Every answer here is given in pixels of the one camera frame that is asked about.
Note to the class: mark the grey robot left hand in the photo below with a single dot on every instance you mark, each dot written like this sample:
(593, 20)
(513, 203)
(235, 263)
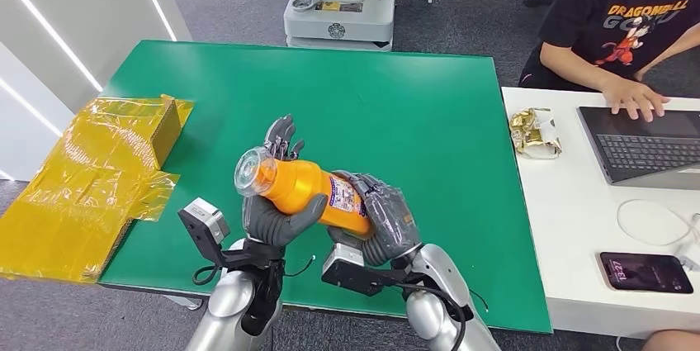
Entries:
(273, 225)

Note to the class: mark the yellow taped cardboard box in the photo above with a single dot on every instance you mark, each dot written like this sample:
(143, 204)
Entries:
(82, 190)

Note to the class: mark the orange bottle with printed label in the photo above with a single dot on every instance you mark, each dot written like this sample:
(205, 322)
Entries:
(298, 187)

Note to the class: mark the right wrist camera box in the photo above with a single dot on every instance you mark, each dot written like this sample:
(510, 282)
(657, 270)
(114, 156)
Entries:
(344, 261)

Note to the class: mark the person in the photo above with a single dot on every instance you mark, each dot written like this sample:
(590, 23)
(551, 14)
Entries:
(672, 342)
(601, 20)

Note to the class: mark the white robot base with column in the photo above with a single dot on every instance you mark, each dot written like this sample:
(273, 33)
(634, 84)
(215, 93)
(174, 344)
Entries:
(339, 20)

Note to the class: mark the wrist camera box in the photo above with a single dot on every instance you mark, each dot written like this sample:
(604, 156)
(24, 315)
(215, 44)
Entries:
(344, 261)
(210, 217)

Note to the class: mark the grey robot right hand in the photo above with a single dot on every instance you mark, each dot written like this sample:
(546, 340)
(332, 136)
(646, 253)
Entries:
(388, 217)

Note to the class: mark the person's right hand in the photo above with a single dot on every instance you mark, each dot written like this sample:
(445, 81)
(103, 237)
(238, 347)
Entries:
(631, 99)

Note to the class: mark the white desk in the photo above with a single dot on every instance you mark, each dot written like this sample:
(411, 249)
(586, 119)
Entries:
(558, 217)

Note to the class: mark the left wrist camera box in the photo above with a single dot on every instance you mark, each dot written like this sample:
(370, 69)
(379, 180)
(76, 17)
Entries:
(210, 217)

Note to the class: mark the green table mat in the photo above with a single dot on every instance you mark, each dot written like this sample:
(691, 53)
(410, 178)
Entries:
(383, 119)

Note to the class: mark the black phone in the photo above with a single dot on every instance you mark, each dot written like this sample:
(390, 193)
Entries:
(645, 273)

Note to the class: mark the gold foil wrapper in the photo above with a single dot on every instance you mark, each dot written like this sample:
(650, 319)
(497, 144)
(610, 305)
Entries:
(530, 132)

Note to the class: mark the dark grey laptop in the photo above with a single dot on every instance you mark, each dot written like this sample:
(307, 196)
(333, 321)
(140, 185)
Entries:
(645, 151)

